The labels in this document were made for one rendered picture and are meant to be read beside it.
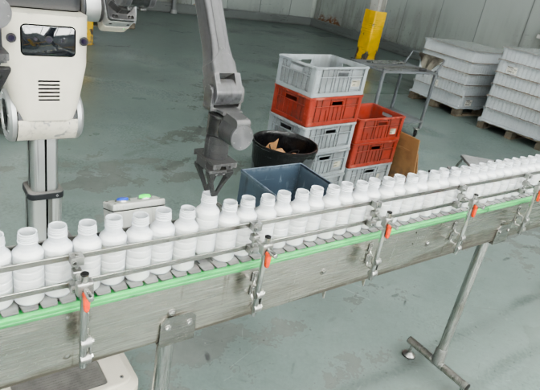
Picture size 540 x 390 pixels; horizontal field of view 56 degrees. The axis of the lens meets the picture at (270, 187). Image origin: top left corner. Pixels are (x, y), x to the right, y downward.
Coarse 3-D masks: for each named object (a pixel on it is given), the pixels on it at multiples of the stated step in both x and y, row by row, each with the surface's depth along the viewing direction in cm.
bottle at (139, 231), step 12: (144, 216) 118; (132, 228) 116; (144, 228) 116; (132, 240) 115; (144, 240) 116; (132, 252) 116; (144, 252) 117; (132, 264) 118; (144, 264) 118; (132, 276) 119; (144, 276) 120
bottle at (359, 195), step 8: (360, 184) 155; (368, 184) 156; (352, 192) 158; (360, 192) 156; (360, 200) 156; (352, 208) 158; (360, 208) 157; (352, 216) 158; (360, 216) 158; (352, 232) 161
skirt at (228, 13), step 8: (152, 8) 1310; (160, 8) 1322; (168, 8) 1334; (176, 8) 1346; (184, 8) 1358; (192, 8) 1371; (224, 8) 1427; (232, 16) 1449; (240, 16) 1464; (248, 16) 1478; (256, 16) 1493; (264, 16) 1509; (272, 16) 1524; (280, 16) 1540; (288, 16) 1557; (296, 16) 1573; (296, 24) 1582; (304, 24) 1602
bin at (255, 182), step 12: (252, 168) 209; (264, 168) 213; (276, 168) 217; (288, 168) 221; (300, 168) 224; (240, 180) 208; (252, 180) 200; (264, 180) 216; (276, 180) 220; (288, 180) 224; (300, 180) 225; (312, 180) 219; (324, 180) 212; (240, 192) 209; (252, 192) 202; (264, 192) 195; (276, 192) 223; (324, 192) 213
